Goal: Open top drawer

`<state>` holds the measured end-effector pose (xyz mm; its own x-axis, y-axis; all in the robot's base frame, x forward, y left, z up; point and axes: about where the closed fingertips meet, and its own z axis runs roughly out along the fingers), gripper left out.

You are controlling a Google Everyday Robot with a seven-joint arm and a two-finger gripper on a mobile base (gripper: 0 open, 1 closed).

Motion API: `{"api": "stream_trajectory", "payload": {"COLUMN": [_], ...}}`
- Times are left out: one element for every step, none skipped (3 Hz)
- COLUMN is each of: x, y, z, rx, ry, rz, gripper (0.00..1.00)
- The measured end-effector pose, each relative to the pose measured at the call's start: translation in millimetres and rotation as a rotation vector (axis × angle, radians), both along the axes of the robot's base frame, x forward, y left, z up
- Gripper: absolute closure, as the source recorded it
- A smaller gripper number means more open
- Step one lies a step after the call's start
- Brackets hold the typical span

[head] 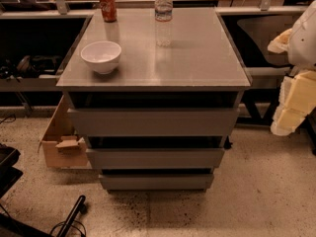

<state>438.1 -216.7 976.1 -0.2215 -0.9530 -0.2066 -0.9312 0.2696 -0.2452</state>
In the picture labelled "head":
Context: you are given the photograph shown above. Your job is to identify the grey middle drawer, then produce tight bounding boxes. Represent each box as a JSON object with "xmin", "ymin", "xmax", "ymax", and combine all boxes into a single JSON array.
[{"xmin": 86, "ymin": 148, "xmax": 224, "ymax": 170}]

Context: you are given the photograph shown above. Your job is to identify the white ceramic bowl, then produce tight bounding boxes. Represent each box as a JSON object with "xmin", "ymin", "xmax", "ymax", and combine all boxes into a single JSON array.
[{"xmin": 80, "ymin": 40, "xmax": 121, "ymax": 74}]

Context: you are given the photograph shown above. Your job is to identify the grey bottom drawer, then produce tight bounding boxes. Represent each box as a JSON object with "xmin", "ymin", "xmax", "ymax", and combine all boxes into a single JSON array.
[{"xmin": 99, "ymin": 174, "xmax": 214, "ymax": 191}]

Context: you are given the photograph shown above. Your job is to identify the grey top drawer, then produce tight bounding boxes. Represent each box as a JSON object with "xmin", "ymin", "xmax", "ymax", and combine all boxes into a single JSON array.
[{"xmin": 68, "ymin": 108, "xmax": 239, "ymax": 136}]

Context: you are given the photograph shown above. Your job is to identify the black office chair seat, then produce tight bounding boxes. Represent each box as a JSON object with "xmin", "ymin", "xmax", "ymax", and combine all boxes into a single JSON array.
[{"xmin": 236, "ymin": 14, "xmax": 316, "ymax": 67}]

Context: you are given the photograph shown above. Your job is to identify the grey drawer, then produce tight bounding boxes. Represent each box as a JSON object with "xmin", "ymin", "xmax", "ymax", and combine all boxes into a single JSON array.
[
  {"xmin": 86, "ymin": 148, "xmax": 224, "ymax": 170},
  {"xmin": 99, "ymin": 174, "xmax": 214, "ymax": 191},
  {"xmin": 68, "ymin": 108, "xmax": 239, "ymax": 136}
]

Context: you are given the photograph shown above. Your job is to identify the black chair base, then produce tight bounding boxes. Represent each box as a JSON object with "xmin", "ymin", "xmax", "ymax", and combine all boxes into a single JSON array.
[{"xmin": 0, "ymin": 143, "xmax": 87, "ymax": 237}]

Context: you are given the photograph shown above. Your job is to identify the black floor cable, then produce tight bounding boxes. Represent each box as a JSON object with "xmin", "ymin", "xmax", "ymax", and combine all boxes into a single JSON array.
[{"xmin": 48, "ymin": 219, "xmax": 87, "ymax": 237}]

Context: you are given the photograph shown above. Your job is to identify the grey drawer cabinet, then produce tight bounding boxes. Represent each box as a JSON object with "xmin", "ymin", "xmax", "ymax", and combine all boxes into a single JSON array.
[{"xmin": 56, "ymin": 6, "xmax": 253, "ymax": 194}]

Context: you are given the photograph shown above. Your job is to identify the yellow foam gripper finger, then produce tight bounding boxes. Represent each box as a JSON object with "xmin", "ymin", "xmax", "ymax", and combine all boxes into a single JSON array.
[
  {"xmin": 268, "ymin": 29, "xmax": 292, "ymax": 53},
  {"xmin": 271, "ymin": 70, "xmax": 316, "ymax": 136}
]

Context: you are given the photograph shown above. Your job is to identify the brown cardboard box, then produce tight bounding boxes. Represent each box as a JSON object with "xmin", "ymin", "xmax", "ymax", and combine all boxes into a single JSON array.
[{"xmin": 40, "ymin": 97, "xmax": 88, "ymax": 168}]

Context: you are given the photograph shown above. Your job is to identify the red soda can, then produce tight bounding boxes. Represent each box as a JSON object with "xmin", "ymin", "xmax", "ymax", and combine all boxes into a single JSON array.
[{"xmin": 99, "ymin": 0, "xmax": 117, "ymax": 23}]

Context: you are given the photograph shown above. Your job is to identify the black headphones on shelf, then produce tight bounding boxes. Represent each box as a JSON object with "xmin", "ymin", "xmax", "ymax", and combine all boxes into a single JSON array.
[{"xmin": 0, "ymin": 55, "xmax": 62, "ymax": 79}]

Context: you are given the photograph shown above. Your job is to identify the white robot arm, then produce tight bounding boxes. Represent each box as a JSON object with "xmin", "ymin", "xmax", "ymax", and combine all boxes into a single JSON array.
[{"xmin": 268, "ymin": 1, "xmax": 316, "ymax": 136}]

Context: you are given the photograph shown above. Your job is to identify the clear plastic water bottle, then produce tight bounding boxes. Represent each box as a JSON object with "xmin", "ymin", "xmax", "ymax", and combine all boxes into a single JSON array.
[{"xmin": 154, "ymin": 0, "xmax": 173, "ymax": 46}]

